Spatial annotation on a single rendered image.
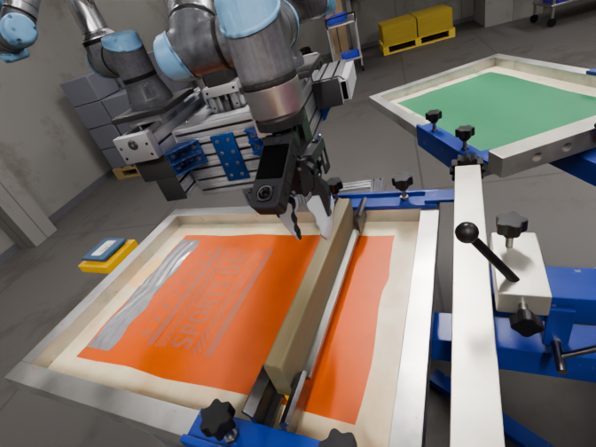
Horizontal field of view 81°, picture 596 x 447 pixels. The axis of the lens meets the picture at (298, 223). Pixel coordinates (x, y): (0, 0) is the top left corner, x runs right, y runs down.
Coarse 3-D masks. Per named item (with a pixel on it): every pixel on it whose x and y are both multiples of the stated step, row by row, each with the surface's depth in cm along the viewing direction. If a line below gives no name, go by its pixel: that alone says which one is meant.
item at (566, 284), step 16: (560, 272) 48; (576, 272) 48; (592, 272) 47; (560, 288) 46; (576, 288) 46; (592, 288) 45; (560, 304) 46; (576, 304) 45; (592, 304) 44; (544, 320) 48; (576, 320) 46; (592, 320) 46
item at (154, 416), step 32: (160, 224) 106; (128, 256) 95; (416, 256) 65; (96, 288) 87; (416, 288) 59; (64, 320) 79; (416, 320) 54; (32, 352) 73; (416, 352) 50; (32, 384) 66; (64, 384) 64; (96, 384) 62; (416, 384) 46; (128, 416) 55; (160, 416) 53; (192, 416) 52; (416, 416) 43
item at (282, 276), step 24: (216, 240) 96; (240, 240) 93; (264, 240) 90; (288, 240) 87; (312, 240) 84; (360, 240) 79; (384, 240) 77; (192, 264) 90; (288, 264) 79; (360, 264) 73; (384, 264) 71; (264, 288) 75; (288, 288) 73; (360, 288) 67
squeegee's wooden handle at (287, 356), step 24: (336, 216) 71; (336, 240) 67; (312, 264) 61; (336, 264) 66; (312, 288) 56; (288, 312) 53; (312, 312) 56; (288, 336) 50; (312, 336) 55; (288, 360) 48; (288, 384) 48
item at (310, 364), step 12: (348, 252) 71; (348, 264) 69; (336, 288) 64; (336, 300) 62; (324, 312) 60; (324, 324) 58; (324, 336) 56; (312, 348) 55; (312, 360) 53; (312, 372) 52
